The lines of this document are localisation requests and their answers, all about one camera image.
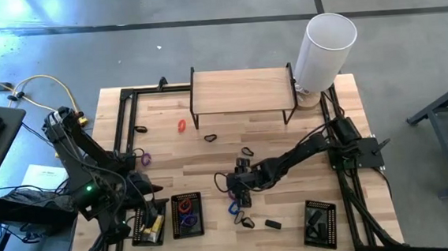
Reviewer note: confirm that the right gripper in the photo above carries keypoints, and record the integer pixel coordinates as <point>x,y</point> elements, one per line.
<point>243,179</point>

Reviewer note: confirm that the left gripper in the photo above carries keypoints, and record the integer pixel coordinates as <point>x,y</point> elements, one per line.
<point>139,187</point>

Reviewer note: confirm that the yellow crayon box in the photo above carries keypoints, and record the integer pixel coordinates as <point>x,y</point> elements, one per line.
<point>157,223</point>

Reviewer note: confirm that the beige packet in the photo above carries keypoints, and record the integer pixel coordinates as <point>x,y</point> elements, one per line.
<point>149,236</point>

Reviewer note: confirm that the small black block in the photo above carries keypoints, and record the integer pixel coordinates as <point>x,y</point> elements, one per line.
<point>273,224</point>

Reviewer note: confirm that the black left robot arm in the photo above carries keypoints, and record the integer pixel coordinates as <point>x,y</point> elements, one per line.
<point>72,160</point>

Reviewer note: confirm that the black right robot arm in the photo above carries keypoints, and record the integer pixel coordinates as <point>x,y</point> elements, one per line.
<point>301,155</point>

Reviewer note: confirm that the black plastic mesh basket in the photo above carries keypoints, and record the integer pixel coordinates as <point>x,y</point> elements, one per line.
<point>137,230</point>
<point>331,221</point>
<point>176,231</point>

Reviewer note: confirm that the wooden shelf riser black legs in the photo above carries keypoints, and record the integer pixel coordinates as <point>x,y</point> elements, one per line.
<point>241,90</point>

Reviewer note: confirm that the black metal base beam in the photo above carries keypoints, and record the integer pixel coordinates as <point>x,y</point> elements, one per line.
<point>24,212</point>

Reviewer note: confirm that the white shade table lamp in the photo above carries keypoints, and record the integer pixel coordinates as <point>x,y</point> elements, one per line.
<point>322,55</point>

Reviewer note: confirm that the black side table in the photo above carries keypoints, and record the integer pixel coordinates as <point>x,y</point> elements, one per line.
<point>7,132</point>

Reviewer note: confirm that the black metal rig frame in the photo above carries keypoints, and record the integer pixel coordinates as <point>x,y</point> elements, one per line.
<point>126,120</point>

